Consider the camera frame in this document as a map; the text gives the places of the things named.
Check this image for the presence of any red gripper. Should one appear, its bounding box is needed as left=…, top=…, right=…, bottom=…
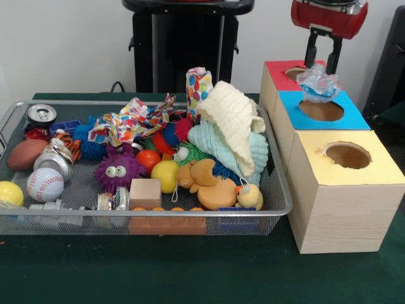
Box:
left=291, top=0, right=369, bottom=75

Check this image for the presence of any clear plastic blue label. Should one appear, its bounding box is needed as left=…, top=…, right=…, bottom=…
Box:
left=296, top=63, right=342, bottom=104

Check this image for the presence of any cream knit cloth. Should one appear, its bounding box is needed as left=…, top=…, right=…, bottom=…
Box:
left=197, top=80, right=266, bottom=177

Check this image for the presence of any multicolour polka dot cloth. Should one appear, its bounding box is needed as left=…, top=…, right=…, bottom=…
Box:
left=186, top=67, right=215, bottom=121
left=89, top=94, right=177, bottom=147

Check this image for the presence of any shallow clear mesh bin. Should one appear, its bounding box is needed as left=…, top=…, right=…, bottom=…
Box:
left=0, top=100, right=293, bottom=236

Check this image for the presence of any wooden box with three holes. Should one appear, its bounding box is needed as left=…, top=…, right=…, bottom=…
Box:
left=259, top=60, right=405, bottom=254

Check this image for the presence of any black chair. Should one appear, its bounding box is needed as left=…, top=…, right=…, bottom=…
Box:
left=367, top=6, right=405, bottom=124

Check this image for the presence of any mint green cloth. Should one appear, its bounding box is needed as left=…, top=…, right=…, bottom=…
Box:
left=188, top=120, right=270, bottom=186

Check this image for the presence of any small yellow rubber duck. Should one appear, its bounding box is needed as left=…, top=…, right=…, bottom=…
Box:
left=235, top=179, right=264, bottom=210

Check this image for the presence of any orange foam duck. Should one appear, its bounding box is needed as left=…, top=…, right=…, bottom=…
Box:
left=176, top=158, right=238, bottom=210

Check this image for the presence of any small yellow ball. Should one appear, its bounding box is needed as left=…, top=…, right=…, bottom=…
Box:
left=151, top=160, right=180, bottom=194

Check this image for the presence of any wooden cube block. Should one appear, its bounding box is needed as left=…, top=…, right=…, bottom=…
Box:
left=129, top=179, right=163, bottom=210

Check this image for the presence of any purple googly-eyed monster toy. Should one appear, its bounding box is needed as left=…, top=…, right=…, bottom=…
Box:
left=95, top=144, right=147, bottom=194

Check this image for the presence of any white baseball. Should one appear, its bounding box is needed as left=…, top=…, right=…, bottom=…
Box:
left=27, top=168, right=65, bottom=203

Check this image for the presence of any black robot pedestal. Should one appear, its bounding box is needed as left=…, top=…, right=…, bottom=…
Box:
left=122, top=0, right=255, bottom=94

